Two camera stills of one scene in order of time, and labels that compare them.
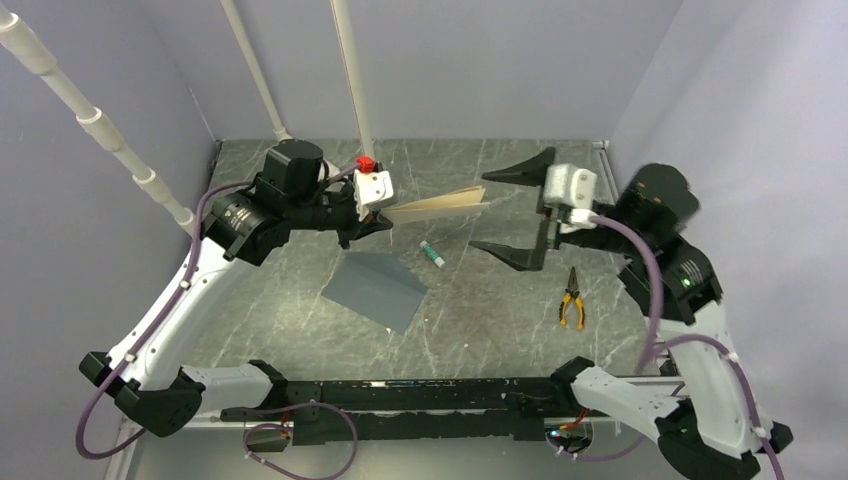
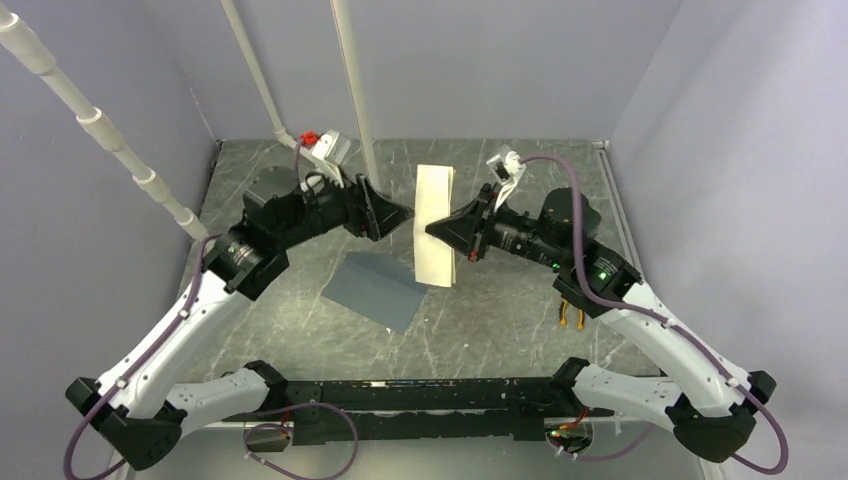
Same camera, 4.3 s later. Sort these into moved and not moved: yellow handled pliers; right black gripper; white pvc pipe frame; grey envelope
Moved: right black gripper
Not moved: white pvc pipe frame; yellow handled pliers; grey envelope
